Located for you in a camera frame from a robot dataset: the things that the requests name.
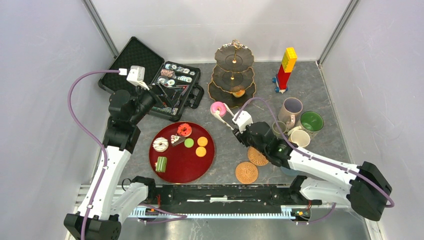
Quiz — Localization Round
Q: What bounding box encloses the three-tier black gold stand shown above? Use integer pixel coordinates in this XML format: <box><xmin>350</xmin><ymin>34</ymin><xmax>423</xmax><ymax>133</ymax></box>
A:
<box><xmin>208</xmin><ymin>39</ymin><xmax>256</xmax><ymax>108</ymax></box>

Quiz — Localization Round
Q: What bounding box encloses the woven coaster front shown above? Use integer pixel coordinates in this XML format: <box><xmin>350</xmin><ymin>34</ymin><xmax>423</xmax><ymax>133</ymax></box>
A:
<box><xmin>235</xmin><ymin>162</ymin><xmax>259</xmax><ymax>184</ymax></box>

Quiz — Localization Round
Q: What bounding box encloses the black poker chip case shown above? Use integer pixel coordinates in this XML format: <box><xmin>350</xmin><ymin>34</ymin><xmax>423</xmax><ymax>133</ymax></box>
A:
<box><xmin>110</xmin><ymin>36</ymin><xmax>204</xmax><ymax>122</ymax></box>

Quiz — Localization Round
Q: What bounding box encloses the white chocolate striped donut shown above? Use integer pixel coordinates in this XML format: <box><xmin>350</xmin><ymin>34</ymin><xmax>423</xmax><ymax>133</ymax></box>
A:
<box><xmin>152</xmin><ymin>137</ymin><xmax>169</xmax><ymax>153</ymax></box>

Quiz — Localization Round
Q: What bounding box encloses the green matcha cake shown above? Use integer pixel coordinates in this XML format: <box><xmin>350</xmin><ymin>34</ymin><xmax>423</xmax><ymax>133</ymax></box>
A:
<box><xmin>155</xmin><ymin>156</ymin><xmax>168</xmax><ymax>173</ymax></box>

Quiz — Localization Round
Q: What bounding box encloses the pink ceramic mug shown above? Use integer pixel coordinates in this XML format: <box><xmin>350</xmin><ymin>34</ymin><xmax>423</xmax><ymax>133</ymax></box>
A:
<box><xmin>277</xmin><ymin>97</ymin><xmax>303</xmax><ymax>130</ymax></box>

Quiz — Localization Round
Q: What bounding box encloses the woven coaster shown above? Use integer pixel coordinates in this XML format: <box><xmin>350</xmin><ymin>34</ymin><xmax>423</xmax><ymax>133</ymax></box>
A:
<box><xmin>247</xmin><ymin>146</ymin><xmax>269</xmax><ymax>166</ymax></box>
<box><xmin>235</xmin><ymin>162</ymin><xmax>259</xmax><ymax>184</ymax></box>

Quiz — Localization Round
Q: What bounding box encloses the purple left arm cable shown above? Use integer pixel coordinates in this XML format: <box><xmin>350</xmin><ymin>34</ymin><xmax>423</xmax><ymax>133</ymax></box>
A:
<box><xmin>66</xmin><ymin>69</ymin><xmax>121</xmax><ymax>240</ymax></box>

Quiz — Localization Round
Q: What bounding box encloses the pink frosted donut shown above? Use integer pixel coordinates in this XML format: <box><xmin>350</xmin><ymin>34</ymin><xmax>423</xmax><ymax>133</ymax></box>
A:
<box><xmin>210</xmin><ymin>101</ymin><xmax>227</xmax><ymax>117</ymax></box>

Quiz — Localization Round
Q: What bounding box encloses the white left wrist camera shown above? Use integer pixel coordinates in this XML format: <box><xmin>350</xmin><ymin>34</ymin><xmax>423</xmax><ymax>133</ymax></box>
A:
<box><xmin>118</xmin><ymin>65</ymin><xmax>150</xmax><ymax>91</ymax></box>

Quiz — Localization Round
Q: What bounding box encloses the woven coaster back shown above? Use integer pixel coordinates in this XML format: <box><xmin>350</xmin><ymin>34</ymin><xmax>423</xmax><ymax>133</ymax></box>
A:
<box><xmin>247</xmin><ymin>146</ymin><xmax>269</xmax><ymax>166</ymax></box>

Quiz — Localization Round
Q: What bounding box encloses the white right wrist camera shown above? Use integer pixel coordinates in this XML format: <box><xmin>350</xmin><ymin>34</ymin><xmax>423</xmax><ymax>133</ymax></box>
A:
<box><xmin>232</xmin><ymin>110</ymin><xmax>253</xmax><ymax>133</ymax></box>

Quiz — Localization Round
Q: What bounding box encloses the small brown pastry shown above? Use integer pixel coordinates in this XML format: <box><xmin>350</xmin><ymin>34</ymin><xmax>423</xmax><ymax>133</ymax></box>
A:
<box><xmin>231</xmin><ymin>89</ymin><xmax>246</xmax><ymax>98</ymax></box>

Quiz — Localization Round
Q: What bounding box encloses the red round tray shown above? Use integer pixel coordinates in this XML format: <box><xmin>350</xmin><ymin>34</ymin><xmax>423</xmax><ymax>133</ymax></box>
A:
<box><xmin>148</xmin><ymin>121</ymin><xmax>216</xmax><ymax>184</ymax></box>

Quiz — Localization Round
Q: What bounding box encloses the green inside ceramic mug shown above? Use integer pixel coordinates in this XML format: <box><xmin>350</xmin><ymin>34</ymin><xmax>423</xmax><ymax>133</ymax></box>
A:
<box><xmin>295</xmin><ymin>111</ymin><xmax>324</xmax><ymax>139</ymax></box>

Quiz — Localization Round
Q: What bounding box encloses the orange macaron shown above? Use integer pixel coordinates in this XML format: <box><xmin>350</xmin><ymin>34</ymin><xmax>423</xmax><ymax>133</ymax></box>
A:
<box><xmin>197</xmin><ymin>136</ymin><xmax>209</xmax><ymax>147</ymax></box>
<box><xmin>195</xmin><ymin>146</ymin><xmax>207</xmax><ymax>158</ymax></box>

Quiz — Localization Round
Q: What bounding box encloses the blue round coaster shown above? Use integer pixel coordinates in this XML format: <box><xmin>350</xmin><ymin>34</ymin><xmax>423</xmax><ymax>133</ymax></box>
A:
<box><xmin>280</xmin><ymin>166</ymin><xmax>301</xmax><ymax>177</ymax></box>

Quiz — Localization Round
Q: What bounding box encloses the orange macaron lower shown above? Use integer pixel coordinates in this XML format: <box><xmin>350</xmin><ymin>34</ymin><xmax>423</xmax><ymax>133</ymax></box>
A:
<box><xmin>195</xmin><ymin>146</ymin><xmax>207</xmax><ymax>158</ymax></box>

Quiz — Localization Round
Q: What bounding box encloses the red frosted donut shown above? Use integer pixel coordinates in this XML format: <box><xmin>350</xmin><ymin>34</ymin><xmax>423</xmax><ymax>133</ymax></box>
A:
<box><xmin>176</xmin><ymin>123</ymin><xmax>193</xmax><ymax>138</ymax></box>

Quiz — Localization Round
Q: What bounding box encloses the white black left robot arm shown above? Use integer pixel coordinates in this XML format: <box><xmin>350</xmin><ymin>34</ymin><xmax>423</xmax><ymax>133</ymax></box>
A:
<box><xmin>63</xmin><ymin>86</ymin><xmax>159</xmax><ymax>240</ymax></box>

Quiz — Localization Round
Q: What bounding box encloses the orange macaron upper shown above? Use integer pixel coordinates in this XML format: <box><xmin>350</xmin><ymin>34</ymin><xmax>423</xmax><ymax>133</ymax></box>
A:
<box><xmin>197</xmin><ymin>136</ymin><xmax>209</xmax><ymax>147</ymax></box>

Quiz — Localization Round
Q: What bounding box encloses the chocolate cake slice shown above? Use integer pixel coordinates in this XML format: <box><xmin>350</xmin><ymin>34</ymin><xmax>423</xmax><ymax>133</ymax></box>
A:
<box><xmin>170</xmin><ymin>134</ymin><xmax>186</xmax><ymax>147</ymax></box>

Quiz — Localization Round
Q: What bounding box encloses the green macaron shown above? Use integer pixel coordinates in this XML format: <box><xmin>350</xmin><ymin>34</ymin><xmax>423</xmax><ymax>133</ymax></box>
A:
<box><xmin>184</xmin><ymin>138</ymin><xmax>195</xmax><ymax>148</ymax></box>

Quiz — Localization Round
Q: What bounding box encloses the yellow ceramic mug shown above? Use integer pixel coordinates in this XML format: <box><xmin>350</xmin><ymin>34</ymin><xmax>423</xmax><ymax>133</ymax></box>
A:
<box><xmin>287</xmin><ymin>129</ymin><xmax>311</xmax><ymax>148</ymax></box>

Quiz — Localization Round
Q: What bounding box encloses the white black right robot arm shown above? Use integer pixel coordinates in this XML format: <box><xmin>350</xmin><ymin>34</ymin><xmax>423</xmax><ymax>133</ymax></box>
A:
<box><xmin>209</xmin><ymin>101</ymin><xmax>395</xmax><ymax>222</ymax></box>

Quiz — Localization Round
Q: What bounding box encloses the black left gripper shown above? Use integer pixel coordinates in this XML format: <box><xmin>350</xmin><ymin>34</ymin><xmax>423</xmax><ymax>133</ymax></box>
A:
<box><xmin>128</xmin><ymin>80</ymin><xmax>184</xmax><ymax>125</ymax></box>

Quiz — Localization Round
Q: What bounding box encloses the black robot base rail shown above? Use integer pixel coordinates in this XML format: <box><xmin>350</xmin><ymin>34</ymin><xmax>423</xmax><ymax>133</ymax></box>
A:
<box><xmin>144</xmin><ymin>184</ymin><xmax>322</xmax><ymax>214</ymax></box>

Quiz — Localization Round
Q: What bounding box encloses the small grey cup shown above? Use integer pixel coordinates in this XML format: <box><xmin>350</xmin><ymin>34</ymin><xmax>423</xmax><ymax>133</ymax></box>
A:
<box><xmin>271</xmin><ymin>120</ymin><xmax>287</xmax><ymax>138</ymax></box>

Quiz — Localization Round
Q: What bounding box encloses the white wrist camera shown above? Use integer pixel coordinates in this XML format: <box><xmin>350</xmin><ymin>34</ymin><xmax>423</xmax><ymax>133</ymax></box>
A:
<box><xmin>118</xmin><ymin>65</ymin><xmax>150</xmax><ymax>91</ymax></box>
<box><xmin>232</xmin><ymin>110</ymin><xmax>253</xmax><ymax>133</ymax></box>

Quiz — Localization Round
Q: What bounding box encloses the red yellow toy block tower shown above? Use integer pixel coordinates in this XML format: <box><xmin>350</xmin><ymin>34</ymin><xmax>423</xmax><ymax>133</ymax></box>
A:
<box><xmin>272</xmin><ymin>47</ymin><xmax>298</xmax><ymax>94</ymax></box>

